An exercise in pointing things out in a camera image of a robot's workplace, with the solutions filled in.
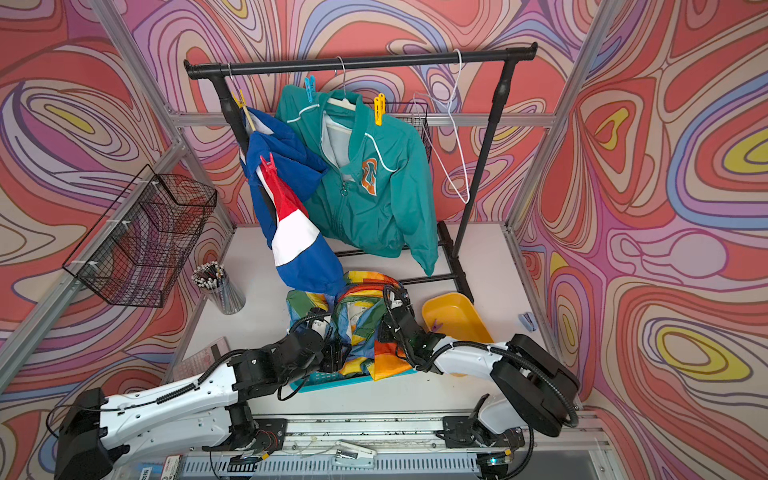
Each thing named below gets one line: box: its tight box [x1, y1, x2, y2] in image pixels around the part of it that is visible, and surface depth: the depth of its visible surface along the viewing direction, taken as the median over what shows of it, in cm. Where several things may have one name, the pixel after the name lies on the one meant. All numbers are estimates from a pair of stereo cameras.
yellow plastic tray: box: [422, 292, 495, 343], surface depth 94 cm
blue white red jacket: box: [240, 106, 347, 296], surface depth 63 cm
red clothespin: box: [260, 152, 277, 178], surface depth 56 cm
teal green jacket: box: [276, 85, 439, 276], surface depth 66 cm
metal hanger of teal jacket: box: [327, 56, 356, 112], surface depth 60 cm
